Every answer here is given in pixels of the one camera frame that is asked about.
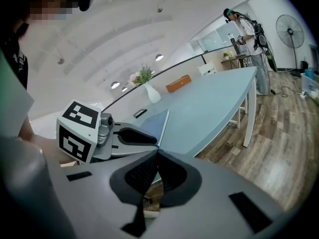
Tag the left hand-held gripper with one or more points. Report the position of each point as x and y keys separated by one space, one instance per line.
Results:
x=74 y=133

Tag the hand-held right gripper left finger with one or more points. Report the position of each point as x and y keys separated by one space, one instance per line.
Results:
x=94 y=203

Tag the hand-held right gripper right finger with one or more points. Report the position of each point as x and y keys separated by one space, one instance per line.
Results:
x=211 y=208

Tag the person's left forearm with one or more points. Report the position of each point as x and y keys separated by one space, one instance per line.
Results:
x=47 y=146

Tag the small black flat tray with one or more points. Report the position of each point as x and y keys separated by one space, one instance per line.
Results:
x=139 y=113

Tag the round pendant lamp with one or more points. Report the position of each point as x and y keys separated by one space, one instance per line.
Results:
x=115 y=84
x=124 y=89
x=159 y=57

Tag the white vase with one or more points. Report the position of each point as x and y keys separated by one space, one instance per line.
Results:
x=153 y=93

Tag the pink and green flower bouquet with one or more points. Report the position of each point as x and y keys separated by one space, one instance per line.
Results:
x=142 y=76

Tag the orange rectangular box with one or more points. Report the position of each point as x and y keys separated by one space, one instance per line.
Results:
x=178 y=83

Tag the white table leg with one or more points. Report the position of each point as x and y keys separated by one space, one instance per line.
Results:
x=250 y=113
x=238 y=117

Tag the white chair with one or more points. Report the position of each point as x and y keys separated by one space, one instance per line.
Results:
x=207 y=68

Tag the person's white sleeve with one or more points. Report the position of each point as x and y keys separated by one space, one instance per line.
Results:
x=12 y=103

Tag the small potted plant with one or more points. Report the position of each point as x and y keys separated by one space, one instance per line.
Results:
x=226 y=55

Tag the wooden side table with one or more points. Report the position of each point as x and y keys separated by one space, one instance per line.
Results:
x=234 y=60

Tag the frosted glass partition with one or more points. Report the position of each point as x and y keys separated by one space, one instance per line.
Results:
x=219 y=37

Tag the person's black shirt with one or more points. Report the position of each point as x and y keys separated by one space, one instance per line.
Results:
x=17 y=61

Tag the white power strip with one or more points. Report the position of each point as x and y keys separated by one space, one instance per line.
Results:
x=305 y=95

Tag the person's head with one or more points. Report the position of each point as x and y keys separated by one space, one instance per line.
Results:
x=45 y=6

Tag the clear plastic storage box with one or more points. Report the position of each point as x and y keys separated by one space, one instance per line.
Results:
x=310 y=82

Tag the black standing fan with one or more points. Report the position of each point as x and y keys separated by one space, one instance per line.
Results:
x=290 y=31

